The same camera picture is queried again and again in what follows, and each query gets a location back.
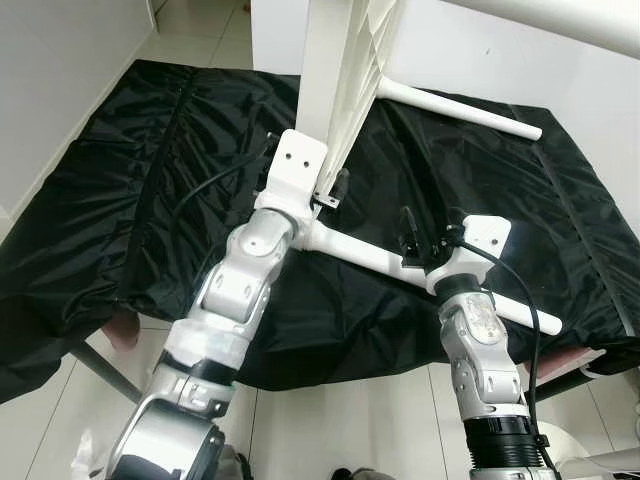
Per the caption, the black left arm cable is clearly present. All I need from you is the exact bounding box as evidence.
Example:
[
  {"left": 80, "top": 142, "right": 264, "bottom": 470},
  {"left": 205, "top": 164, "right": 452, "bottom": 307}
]
[{"left": 175, "top": 135, "right": 281, "bottom": 291}]

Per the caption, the black table cloth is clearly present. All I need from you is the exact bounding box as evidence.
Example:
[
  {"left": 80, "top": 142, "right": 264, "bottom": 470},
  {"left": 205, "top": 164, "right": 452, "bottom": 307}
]
[{"left": 0, "top": 58, "right": 640, "bottom": 401}]

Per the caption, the white plastic table leg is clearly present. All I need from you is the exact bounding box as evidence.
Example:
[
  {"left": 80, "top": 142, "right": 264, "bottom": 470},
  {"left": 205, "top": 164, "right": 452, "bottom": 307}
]
[
  {"left": 440, "top": 0, "right": 640, "bottom": 58},
  {"left": 295, "top": 218, "right": 563, "bottom": 333},
  {"left": 375, "top": 78, "right": 544, "bottom": 141}
]

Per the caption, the white plastic children table top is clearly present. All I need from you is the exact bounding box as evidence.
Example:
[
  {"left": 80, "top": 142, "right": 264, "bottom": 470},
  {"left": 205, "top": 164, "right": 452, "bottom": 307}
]
[{"left": 297, "top": 0, "right": 406, "bottom": 196}]

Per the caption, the grey robot right foot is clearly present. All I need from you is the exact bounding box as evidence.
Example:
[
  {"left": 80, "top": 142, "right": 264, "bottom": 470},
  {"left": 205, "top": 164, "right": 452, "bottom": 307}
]
[{"left": 330, "top": 465, "right": 401, "bottom": 480}]

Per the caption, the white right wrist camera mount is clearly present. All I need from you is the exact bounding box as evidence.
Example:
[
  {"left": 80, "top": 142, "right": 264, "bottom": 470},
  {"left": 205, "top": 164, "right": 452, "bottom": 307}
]
[{"left": 425, "top": 213, "right": 513, "bottom": 296}]

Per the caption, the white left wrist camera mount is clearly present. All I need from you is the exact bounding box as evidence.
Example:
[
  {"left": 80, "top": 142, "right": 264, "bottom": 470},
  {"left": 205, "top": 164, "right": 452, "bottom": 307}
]
[{"left": 255, "top": 128, "right": 329, "bottom": 226}]

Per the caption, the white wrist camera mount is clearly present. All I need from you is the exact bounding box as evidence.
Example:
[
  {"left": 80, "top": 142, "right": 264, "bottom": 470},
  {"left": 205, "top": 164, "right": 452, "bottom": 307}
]
[
  {"left": 425, "top": 213, "right": 513, "bottom": 296},
  {"left": 255, "top": 128, "right": 329, "bottom": 226}
]

